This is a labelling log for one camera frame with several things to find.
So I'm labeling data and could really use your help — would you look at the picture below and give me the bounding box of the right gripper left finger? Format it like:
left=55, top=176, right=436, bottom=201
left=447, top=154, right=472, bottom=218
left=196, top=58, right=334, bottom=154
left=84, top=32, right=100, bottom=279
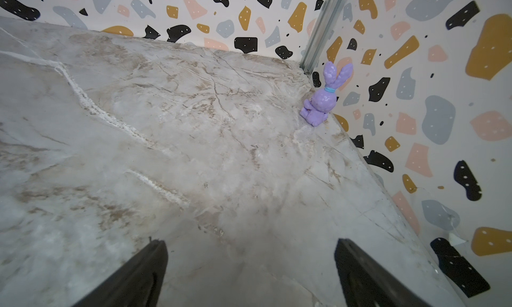
left=74, top=240, right=168, bottom=307

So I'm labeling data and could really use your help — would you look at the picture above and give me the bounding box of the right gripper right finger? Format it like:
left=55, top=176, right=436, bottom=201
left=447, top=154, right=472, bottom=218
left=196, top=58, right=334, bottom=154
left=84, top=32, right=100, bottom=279
left=334, top=239, right=429, bottom=307

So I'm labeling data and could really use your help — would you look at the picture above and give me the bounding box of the small purple toy figure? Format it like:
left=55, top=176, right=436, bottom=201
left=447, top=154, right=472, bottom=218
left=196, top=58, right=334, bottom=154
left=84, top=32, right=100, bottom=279
left=299, top=61, right=353, bottom=127

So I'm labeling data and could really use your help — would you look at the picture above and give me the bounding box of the aluminium corner frame post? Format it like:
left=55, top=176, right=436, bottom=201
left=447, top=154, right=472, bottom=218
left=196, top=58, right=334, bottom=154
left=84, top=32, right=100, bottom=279
left=300, top=0, right=348, bottom=76

